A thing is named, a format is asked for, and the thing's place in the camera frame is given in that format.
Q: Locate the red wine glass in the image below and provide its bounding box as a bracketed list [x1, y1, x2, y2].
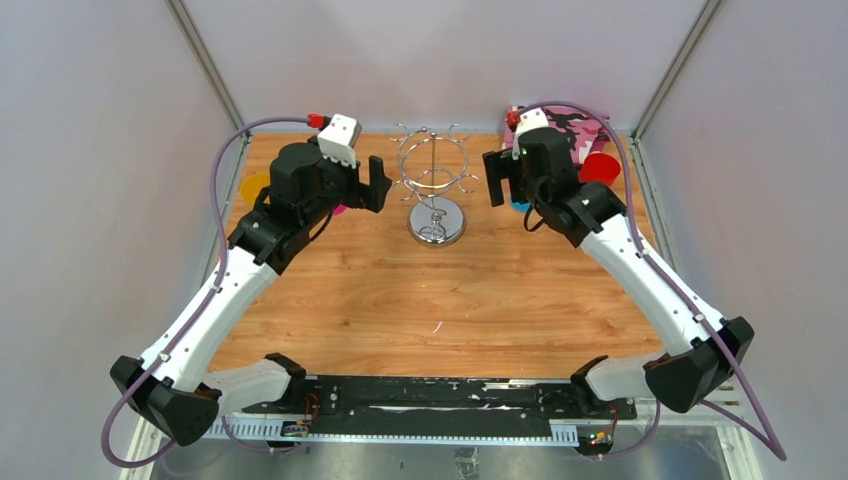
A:
[578, 152, 622, 187]

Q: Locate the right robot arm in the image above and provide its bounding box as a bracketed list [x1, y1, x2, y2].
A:
[482, 127, 754, 418]

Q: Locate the pink camouflage cloth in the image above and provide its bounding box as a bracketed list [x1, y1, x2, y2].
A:
[502, 106, 610, 165]

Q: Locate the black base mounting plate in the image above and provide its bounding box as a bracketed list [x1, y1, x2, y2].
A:
[243, 375, 637, 439]

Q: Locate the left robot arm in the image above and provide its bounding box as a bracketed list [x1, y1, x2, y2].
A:
[110, 138, 391, 446]

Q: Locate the chrome wine glass rack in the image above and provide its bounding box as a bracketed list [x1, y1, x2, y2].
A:
[386, 123, 479, 248]

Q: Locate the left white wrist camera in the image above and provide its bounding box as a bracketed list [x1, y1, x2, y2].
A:
[317, 114, 362, 169]

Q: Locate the aluminium frame rail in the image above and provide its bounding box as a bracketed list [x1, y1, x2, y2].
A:
[125, 375, 763, 479]

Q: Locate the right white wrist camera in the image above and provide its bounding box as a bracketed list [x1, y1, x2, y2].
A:
[509, 108, 550, 160]

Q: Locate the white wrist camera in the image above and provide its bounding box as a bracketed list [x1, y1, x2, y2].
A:
[317, 114, 362, 169]
[509, 108, 550, 160]

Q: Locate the blue wine glass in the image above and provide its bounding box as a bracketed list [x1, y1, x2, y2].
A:
[511, 202, 531, 214]

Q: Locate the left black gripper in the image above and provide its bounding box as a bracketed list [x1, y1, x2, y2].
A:
[302, 137, 391, 228]

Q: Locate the yellow wine glass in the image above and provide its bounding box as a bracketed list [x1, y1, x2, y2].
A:
[239, 173, 270, 205]

